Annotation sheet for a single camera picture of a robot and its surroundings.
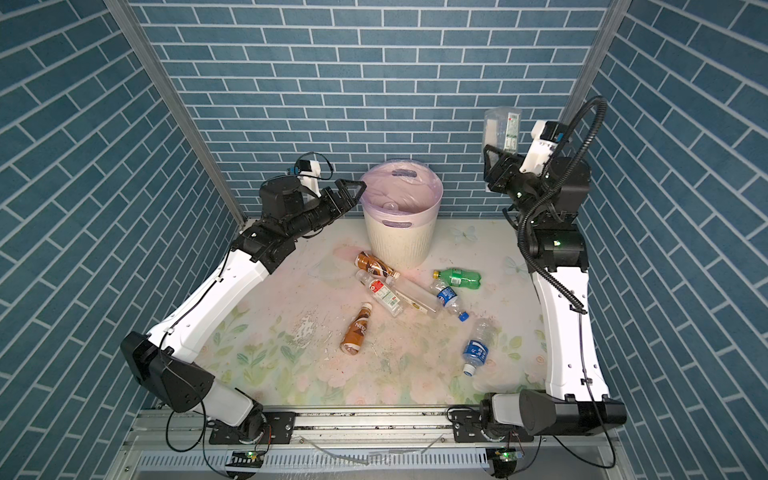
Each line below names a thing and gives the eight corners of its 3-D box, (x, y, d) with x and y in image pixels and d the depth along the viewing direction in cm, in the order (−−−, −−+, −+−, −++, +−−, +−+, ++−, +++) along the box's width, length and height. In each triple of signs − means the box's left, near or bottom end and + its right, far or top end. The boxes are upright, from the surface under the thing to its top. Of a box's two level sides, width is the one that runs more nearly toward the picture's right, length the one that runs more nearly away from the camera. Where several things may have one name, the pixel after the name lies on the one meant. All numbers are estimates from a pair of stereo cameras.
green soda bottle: (433, 290, 101) (435, 282, 98) (432, 274, 106) (433, 267, 102) (479, 290, 102) (482, 282, 98) (476, 275, 106) (479, 267, 102)
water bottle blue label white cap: (454, 371, 85) (457, 363, 80) (474, 322, 95) (478, 313, 90) (476, 383, 83) (481, 376, 78) (494, 332, 93) (500, 323, 88)
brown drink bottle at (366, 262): (354, 267, 107) (353, 259, 103) (362, 258, 110) (361, 250, 106) (391, 287, 102) (391, 279, 98) (398, 277, 105) (399, 268, 101)
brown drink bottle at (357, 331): (343, 352, 88) (340, 345, 84) (365, 307, 98) (363, 298, 93) (356, 357, 87) (354, 350, 83) (377, 311, 97) (376, 303, 92)
